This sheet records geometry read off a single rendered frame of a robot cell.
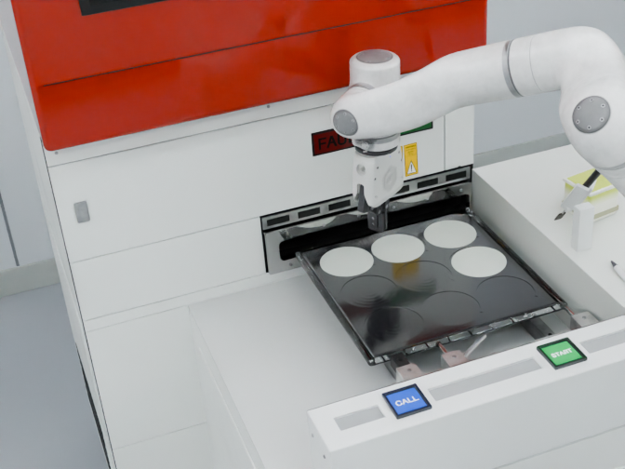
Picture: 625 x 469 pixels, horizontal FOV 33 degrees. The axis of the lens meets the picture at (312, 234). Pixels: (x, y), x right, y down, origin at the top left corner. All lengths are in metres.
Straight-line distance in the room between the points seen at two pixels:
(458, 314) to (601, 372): 0.30
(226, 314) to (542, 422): 0.66
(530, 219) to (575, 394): 0.44
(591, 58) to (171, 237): 0.83
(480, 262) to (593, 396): 0.40
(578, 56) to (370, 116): 0.34
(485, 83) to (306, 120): 0.41
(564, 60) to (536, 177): 0.55
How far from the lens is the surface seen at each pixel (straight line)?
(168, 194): 1.91
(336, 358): 1.87
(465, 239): 2.03
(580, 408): 1.68
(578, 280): 1.87
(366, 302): 1.86
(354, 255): 1.99
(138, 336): 2.06
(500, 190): 2.06
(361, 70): 1.74
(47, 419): 3.15
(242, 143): 1.91
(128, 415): 2.17
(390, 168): 1.84
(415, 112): 1.67
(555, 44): 1.61
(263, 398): 1.80
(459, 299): 1.87
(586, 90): 1.48
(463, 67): 1.67
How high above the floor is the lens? 1.99
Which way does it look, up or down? 32 degrees down
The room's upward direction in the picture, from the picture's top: 5 degrees counter-clockwise
